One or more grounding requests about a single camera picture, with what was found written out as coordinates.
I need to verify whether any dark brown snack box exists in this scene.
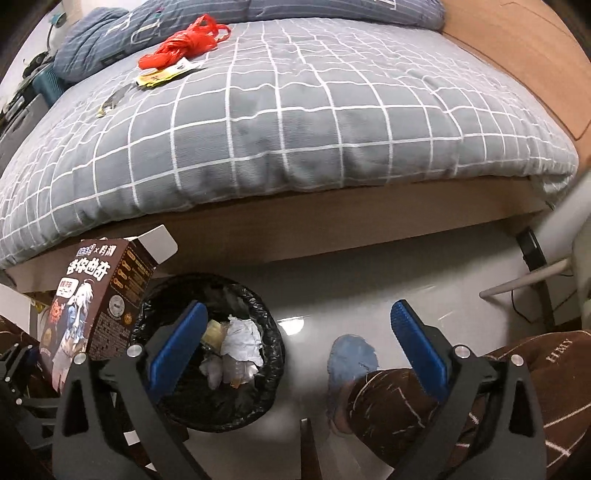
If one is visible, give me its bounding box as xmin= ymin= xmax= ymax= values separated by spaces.
xmin=39 ymin=225 xmax=178 ymax=393

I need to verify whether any black lined trash bin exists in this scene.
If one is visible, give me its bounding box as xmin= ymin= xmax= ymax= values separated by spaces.
xmin=130 ymin=273 xmax=286 ymax=433

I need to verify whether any blue slipper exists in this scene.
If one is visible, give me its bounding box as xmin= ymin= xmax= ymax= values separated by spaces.
xmin=327 ymin=335 xmax=379 ymax=435

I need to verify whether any small yellow wrapper strip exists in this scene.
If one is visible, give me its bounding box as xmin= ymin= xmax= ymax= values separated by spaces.
xmin=96 ymin=83 xmax=136 ymax=118

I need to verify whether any grey checked bed mattress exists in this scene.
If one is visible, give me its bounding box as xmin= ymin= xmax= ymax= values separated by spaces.
xmin=1 ymin=18 xmax=579 ymax=268

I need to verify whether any grey hard suitcase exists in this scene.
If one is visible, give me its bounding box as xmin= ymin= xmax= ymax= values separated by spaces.
xmin=0 ymin=94 xmax=48 ymax=172

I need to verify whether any yellow white snack wrapper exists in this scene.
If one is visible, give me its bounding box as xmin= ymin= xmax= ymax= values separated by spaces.
xmin=136 ymin=58 xmax=204 ymax=88

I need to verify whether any teal suitcase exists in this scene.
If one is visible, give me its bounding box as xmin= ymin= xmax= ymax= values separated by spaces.
xmin=32 ymin=63 xmax=69 ymax=107

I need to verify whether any blue striped duvet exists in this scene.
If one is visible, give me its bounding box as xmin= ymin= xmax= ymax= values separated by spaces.
xmin=53 ymin=0 xmax=445 ymax=83

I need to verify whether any red plastic bag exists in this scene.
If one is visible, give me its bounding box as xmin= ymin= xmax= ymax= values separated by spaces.
xmin=138 ymin=14 xmax=231 ymax=70

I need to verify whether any wooden headboard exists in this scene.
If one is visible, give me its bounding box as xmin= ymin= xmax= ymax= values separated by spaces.
xmin=443 ymin=0 xmax=590 ymax=171

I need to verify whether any desk lamp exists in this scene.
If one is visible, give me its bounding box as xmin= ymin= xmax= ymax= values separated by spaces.
xmin=46 ymin=11 xmax=67 ymax=51

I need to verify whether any wooden bed frame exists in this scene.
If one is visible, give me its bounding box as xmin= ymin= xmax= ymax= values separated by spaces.
xmin=4 ymin=177 xmax=551 ymax=294

